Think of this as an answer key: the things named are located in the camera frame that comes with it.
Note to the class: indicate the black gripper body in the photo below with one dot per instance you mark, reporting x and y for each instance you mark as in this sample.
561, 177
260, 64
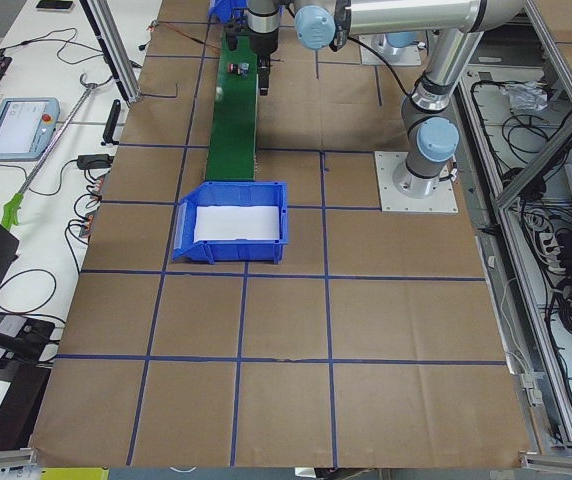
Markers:
262, 44

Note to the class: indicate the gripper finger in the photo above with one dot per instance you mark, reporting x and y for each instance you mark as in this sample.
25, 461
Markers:
263, 74
232, 40

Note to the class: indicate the red push button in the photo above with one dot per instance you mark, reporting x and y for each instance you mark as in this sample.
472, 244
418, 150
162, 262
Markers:
239, 69

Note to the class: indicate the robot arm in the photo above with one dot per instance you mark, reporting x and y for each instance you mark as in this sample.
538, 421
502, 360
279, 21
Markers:
433, 139
400, 39

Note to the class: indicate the right blue bin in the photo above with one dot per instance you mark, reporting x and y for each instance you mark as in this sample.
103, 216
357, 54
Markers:
223, 10

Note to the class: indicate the blue bin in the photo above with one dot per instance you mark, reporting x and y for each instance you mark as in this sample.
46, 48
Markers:
223, 10
229, 193

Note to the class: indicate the green conveyor belt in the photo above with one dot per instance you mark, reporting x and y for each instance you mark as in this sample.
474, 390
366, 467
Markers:
231, 155

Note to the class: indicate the left blue bin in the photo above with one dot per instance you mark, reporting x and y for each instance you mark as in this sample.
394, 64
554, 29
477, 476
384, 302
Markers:
229, 193

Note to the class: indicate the left white foam pad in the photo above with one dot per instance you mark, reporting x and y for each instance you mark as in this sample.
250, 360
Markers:
232, 223

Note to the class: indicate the black power adapter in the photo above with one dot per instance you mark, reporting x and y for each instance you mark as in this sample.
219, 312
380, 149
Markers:
94, 161

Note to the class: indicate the teach pendant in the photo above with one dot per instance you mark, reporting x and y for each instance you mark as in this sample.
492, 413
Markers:
26, 127

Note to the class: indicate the aluminium frame post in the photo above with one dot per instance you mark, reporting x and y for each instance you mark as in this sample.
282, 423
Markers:
104, 28

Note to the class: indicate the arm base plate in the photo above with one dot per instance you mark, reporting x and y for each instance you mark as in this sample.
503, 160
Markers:
405, 56
402, 192

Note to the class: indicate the green handled reach grabber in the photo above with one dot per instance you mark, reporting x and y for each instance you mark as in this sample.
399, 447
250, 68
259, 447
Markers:
11, 208

